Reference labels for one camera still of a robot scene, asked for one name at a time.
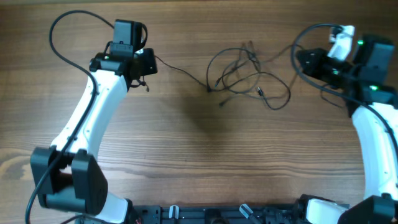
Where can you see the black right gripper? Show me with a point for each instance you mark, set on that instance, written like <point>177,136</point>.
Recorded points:
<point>310,60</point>

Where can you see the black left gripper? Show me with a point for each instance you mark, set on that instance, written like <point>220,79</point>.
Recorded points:
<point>148,64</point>

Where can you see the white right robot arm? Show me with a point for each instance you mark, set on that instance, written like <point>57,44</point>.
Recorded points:
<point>372,107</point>

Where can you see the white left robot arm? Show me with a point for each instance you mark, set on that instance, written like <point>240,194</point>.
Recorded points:
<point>66,174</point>

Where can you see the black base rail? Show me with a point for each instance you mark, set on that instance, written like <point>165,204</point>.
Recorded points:
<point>278,214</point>

